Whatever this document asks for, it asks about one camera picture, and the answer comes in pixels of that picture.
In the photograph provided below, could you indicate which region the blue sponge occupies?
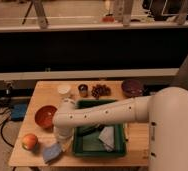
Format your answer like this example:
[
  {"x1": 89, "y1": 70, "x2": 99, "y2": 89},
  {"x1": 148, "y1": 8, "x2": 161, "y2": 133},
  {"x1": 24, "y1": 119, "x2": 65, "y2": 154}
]
[{"x1": 42, "y1": 143, "x2": 62, "y2": 163}]

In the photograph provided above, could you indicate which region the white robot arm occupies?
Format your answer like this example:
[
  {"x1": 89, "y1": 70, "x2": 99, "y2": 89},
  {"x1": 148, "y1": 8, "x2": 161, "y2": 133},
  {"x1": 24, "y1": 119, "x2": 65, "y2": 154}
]
[{"x1": 53, "y1": 87, "x2": 188, "y2": 171}]

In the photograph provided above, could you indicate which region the red bowl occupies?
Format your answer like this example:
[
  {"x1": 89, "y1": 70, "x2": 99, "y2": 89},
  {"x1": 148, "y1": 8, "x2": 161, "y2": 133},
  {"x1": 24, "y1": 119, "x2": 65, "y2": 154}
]
[{"x1": 35, "y1": 105, "x2": 57, "y2": 129}]

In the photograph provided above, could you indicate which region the green plastic tray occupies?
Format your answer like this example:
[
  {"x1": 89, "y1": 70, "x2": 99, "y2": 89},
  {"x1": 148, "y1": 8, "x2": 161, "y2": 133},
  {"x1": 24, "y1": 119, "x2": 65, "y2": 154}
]
[{"x1": 72, "y1": 99, "x2": 127, "y2": 158}]

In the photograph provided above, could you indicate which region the dark scrub brush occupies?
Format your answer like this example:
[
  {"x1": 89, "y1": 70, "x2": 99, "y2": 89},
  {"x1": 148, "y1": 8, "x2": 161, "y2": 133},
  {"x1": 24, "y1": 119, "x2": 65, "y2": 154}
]
[{"x1": 78, "y1": 125, "x2": 105, "y2": 136}]

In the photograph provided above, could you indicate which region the peach apple fruit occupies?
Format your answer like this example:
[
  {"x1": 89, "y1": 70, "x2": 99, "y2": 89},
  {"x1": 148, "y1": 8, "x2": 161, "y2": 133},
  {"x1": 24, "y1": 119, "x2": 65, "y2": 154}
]
[{"x1": 22, "y1": 134, "x2": 38, "y2": 150}]

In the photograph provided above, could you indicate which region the grey folded cloth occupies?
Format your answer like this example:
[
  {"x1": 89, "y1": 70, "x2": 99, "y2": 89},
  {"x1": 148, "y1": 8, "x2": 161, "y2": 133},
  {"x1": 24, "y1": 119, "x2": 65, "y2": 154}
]
[{"x1": 98, "y1": 126, "x2": 114, "y2": 152}]

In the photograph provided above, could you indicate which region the white cup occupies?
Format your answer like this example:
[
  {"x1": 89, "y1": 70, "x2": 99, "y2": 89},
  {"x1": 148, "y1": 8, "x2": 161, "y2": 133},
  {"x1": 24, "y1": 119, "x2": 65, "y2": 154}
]
[{"x1": 57, "y1": 84, "x2": 71, "y2": 98}]

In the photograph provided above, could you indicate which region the small dark can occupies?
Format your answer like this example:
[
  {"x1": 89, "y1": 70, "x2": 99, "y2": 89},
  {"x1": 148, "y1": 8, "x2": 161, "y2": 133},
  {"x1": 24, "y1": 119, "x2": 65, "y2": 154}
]
[{"x1": 78, "y1": 84, "x2": 88, "y2": 97}]

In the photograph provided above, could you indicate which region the blue power box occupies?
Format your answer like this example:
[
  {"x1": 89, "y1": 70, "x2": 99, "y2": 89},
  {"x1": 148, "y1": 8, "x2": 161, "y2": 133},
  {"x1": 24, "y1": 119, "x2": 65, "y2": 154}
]
[{"x1": 11, "y1": 104, "x2": 28, "y2": 121}]

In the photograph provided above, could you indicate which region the bunch of dark grapes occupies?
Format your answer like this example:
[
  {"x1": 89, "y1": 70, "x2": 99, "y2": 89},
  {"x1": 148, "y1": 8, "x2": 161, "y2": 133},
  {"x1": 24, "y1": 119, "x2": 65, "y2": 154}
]
[{"x1": 91, "y1": 84, "x2": 111, "y2": 99}]

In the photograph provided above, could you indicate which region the black cable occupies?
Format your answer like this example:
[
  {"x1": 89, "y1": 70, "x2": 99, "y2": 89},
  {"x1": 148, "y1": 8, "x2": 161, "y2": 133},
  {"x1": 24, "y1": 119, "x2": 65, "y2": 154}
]
[{"x1": 0, "y1": 96, "x2": 15, "y2": 148}]

